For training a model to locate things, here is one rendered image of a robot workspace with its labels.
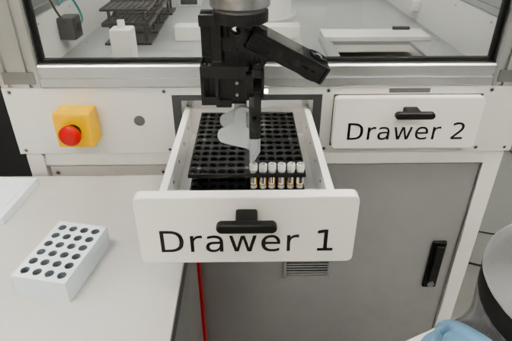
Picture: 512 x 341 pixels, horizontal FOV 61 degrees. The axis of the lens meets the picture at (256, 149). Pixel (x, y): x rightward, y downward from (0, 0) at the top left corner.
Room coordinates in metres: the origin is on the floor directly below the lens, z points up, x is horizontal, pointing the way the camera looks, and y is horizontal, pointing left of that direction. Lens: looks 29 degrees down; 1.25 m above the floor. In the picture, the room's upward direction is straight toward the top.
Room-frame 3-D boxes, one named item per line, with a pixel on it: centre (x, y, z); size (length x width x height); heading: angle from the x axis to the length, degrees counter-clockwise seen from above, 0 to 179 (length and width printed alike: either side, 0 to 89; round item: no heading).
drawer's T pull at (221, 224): (0.43, 0.01, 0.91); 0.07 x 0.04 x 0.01; 91
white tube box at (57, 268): (0.50, 0.29, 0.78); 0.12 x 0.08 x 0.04; 170
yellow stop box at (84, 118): (0.76, 0.35, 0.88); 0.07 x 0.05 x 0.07; 91
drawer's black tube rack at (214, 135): (0.66, 0.02, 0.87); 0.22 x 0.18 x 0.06; 1
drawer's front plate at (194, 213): (0.46, 0.01, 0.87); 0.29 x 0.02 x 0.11; 91
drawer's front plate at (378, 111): (0.78, -0.30, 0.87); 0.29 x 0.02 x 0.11; 91
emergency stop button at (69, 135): (0.73, 0.35, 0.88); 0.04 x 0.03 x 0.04; 91
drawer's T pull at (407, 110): (0.76, -0.30, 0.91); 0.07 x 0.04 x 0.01; 91
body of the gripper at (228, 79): (0.56, 0.03, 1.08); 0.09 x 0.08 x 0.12; 90
